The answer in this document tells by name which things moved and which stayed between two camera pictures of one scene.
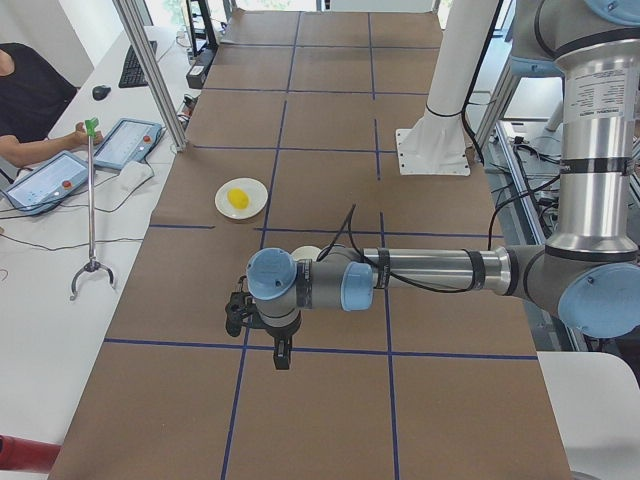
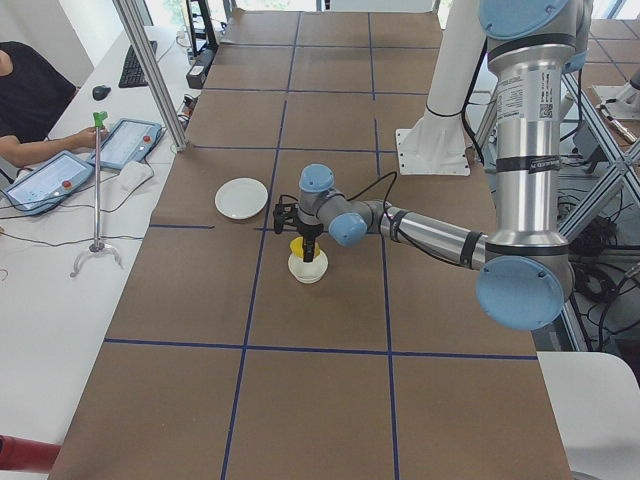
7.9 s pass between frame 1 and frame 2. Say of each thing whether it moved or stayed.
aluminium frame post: stayed
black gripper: moved
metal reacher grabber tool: moved
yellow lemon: moved
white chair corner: stayed
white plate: stayed
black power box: stayed
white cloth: stayed
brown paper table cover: stayed
